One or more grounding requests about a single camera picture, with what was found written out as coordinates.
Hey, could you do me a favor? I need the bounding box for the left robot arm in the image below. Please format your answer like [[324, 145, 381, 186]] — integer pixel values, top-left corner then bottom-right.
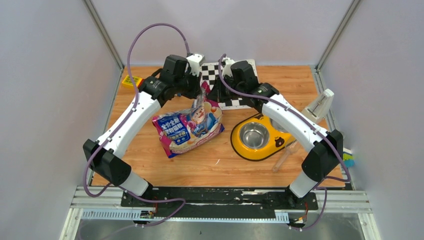
[[83, 53, 205, 207]]

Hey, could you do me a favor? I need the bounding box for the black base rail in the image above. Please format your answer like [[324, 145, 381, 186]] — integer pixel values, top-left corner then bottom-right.
[[71, 185, 372, 224]]

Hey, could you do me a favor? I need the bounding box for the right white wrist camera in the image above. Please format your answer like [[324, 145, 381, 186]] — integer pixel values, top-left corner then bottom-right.
[[221, 57, 236, 77]]

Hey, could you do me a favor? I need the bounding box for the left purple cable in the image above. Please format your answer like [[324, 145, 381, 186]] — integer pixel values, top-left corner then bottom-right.
[[82, 22, 188, 230]]

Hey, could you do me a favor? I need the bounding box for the purple cable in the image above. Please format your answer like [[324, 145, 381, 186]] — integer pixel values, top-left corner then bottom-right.
[[217, 53, 352, 232], [82, 22, 188, 230]]

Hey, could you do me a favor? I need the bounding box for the black white chessboard mat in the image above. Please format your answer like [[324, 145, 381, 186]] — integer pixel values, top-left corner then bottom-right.
[[201, 59, 266, 111]]

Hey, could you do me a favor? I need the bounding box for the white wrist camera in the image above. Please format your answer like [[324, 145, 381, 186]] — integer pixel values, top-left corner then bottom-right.
[[186, 53, 205, 77], [221, 57, 236, 77]]

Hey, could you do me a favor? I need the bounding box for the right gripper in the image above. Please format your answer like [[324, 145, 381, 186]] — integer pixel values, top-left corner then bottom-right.
[[207, 74, 245, 104]]

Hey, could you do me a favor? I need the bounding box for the pink pet food bag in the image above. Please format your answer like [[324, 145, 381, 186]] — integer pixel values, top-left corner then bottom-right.
[[152, 81, 225, 158]]

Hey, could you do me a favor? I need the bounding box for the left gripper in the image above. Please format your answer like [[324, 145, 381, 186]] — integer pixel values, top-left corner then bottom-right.
[[173, 68, 201, 99]]

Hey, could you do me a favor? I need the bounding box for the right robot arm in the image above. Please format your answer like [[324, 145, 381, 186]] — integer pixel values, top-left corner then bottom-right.
[[211, 57, 343, 209]]

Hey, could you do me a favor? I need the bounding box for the green blue block toy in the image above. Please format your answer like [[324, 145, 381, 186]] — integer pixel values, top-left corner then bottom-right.
[[342, 148, 355, 168]]

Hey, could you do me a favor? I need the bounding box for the yellow double pet bowl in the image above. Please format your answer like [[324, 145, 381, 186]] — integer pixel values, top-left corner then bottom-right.
[[230, 113, 301, 162]]

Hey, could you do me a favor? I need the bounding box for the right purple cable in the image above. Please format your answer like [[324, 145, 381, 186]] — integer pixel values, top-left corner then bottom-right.
[[217, 53, 352, 232]]

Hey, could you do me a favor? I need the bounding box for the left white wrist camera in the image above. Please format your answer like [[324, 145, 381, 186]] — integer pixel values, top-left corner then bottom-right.
[[186, 53, 205, 77]]

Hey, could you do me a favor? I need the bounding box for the clear plastic scoop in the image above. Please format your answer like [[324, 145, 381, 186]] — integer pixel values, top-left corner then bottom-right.
[[271, 140, 300, 173]]

